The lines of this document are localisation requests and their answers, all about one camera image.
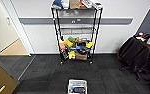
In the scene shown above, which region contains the white dark printed box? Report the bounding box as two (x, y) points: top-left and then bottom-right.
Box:
(90, 1), (104, 10)

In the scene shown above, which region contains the green ball toy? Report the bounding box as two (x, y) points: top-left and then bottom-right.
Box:
(67, 36), (75, 43)

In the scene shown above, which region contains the orange yellow toy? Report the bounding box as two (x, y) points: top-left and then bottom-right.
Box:
(64, 39), (75, 49)

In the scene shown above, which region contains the white door frame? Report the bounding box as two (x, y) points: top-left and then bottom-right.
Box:
(0, 0), (36, 56)

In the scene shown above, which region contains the wooden door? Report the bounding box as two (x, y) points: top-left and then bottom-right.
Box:
(0, 52), (21, 94)

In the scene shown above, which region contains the black fabric toy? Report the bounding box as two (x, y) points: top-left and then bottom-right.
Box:
(78, 40), (90, 50)

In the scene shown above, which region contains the brown cardboard box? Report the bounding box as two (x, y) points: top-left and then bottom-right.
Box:
(75, 51), (90, 62)

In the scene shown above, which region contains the black shoe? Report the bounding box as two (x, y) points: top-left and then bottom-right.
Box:
(76, 48), (89, 55)

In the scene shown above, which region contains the orange packet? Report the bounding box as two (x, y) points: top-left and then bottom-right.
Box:
(79, 0), (86, 8)

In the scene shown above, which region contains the white box with dark picture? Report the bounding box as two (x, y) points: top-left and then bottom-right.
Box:
(72, 85), (87, 94)

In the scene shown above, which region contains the blue cup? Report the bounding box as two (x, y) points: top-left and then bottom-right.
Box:
(75, 43), (82, 51)

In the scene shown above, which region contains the light blue plush toy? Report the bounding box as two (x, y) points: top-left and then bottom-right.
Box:
(70, 80), (82, 88)

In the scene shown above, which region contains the black printed bag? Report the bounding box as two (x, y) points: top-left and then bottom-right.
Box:
(59, 49), (70, 62)

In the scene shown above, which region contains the yellow plush toy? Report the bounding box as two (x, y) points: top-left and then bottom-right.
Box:
(68, 50), (77, 61)

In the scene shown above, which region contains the red blue small object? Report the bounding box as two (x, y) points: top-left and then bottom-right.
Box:
(134, 32), (145, 38)

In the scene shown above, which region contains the blue whale plush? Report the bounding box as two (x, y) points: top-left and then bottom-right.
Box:
(51, 0), (64, 9)

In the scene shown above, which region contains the black wire shelf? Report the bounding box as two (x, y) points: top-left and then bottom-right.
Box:
(50, 6), (104, 66)

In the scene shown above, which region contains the brown paper packet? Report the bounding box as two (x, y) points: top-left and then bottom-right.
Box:
(69, 0), (82, 10)

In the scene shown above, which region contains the white red printed box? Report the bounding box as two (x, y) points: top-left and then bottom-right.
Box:
(82, 0), (96, 9)

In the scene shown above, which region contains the pale woven basket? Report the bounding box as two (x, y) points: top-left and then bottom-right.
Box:
(67, 78), (90, 94)

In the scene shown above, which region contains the brown plush toy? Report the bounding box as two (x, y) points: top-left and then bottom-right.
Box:
(73, 36), (81, 44)

